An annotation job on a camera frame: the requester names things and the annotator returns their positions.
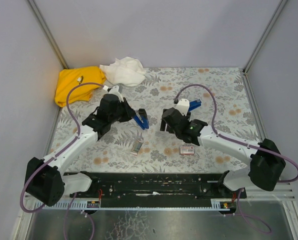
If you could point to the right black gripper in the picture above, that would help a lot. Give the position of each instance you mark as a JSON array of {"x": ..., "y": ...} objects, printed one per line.
[{"x": 165, "y": 122}]

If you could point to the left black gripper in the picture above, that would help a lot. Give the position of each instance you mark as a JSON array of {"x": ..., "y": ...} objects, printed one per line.
[{"x": 130, "y": 113}]

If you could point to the staple box tray with staples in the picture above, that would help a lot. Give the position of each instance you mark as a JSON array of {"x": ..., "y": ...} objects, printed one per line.
[{"x": 136, "y": 147}]

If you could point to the red white staple box sleeve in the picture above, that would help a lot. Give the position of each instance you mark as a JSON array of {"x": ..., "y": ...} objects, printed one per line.
[{"x": 186, "y": 150}]

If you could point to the blue stapler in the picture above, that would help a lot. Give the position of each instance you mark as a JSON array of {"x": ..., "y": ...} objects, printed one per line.
[{"x": 142, "y": 120}]

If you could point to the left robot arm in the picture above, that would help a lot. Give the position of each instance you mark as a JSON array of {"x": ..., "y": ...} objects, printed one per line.
[{"x": 45, "y": 178}]

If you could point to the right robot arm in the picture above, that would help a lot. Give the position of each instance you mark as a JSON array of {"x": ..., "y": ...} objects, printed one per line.
[{"x": 264, "y": 162}]

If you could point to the white crumpled cloth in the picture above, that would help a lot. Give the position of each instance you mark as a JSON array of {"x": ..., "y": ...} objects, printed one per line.
[{"x": 127, "y": 71}]

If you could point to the floral patterned table mat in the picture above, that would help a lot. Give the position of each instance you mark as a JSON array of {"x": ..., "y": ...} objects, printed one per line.
[{"x": 223, "y": 101}]

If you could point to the yellow t-shirt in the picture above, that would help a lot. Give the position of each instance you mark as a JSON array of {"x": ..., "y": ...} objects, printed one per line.
[{"x": 70, "y": 78}]

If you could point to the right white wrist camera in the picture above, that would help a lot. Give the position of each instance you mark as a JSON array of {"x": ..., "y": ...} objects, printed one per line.
[{"x": 183, "y": 106}]

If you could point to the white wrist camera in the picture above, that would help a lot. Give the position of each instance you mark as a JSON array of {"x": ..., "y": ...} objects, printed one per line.
[
  {"x": 117, "y": 91},
  {"x": 183, "y": 106}
]

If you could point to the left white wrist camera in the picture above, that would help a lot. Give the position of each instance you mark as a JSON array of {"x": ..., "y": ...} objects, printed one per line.
[{"x": 117, "y": 91}]

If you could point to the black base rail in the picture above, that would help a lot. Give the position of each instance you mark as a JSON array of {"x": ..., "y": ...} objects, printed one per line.
[{"x": 158, "y": 185}]

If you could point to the white slotted cable duct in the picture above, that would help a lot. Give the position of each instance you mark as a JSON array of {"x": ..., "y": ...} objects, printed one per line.
[{"x": 152, "y": 203}]

